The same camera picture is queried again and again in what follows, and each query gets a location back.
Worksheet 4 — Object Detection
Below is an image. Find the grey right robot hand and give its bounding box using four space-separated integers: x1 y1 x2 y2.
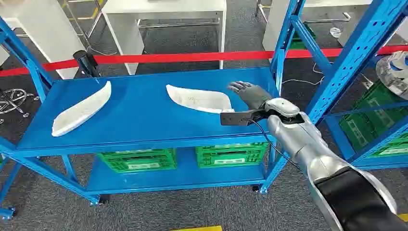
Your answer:
227 81 272 110

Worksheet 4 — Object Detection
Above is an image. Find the white curved plastic part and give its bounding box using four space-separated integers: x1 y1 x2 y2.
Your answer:
166 84 235 115
51 80 112 138

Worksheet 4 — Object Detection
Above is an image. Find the green plastic crate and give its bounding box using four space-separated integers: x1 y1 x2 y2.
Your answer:
289 21 317 51
195 142 270 169
338 79 408 153
96 148 178 174
369 132 408 159

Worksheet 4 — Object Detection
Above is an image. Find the white table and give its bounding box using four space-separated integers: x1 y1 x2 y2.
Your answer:
101 0 228 76
0 0 86 80
262 0 374 52

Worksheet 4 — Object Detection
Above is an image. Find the red barrier tape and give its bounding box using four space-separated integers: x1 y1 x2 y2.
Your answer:
0 44 408 78

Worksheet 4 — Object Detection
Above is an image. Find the blue metal shelf rack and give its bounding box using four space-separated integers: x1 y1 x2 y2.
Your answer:
0 0 307 221
304 0 408 170

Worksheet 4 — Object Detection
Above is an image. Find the grey white moulded part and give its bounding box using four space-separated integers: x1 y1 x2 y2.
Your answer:
375 51 408 102

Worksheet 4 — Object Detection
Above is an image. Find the chrome chair base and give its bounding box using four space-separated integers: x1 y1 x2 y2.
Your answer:
0 88 40 125

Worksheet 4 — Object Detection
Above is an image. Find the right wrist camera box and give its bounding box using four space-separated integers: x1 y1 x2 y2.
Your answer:
219 109 267 127

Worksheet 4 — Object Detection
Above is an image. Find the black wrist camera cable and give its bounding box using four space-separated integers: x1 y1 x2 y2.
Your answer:
242 118 307 174

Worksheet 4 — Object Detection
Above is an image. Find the white floor cable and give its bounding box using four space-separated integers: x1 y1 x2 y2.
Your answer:
281 62 334 86

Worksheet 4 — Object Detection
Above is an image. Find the black barrier post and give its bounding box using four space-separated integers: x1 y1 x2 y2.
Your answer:
72 50 102 78

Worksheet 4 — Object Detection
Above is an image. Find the metal stool frame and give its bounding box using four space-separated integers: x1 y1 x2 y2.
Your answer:
61 0 106 39

